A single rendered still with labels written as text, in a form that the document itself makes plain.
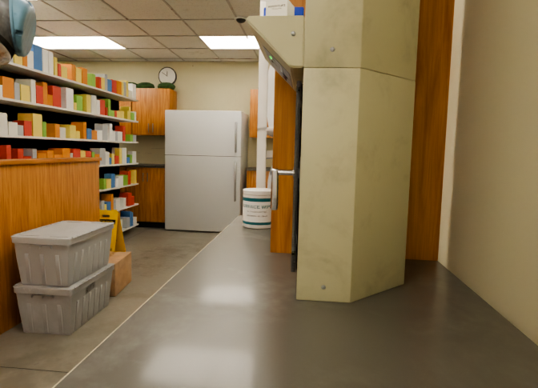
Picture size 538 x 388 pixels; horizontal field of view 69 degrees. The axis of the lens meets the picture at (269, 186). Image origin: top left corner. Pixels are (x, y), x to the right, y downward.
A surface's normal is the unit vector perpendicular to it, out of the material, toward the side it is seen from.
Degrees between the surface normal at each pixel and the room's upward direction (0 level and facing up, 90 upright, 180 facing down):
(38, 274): 96
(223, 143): 90
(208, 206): 90
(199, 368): 0
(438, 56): 90
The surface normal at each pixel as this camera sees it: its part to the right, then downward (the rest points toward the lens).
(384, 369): 0.03, -1.00
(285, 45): -0.10, 0.09
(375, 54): 0.63, 0.08
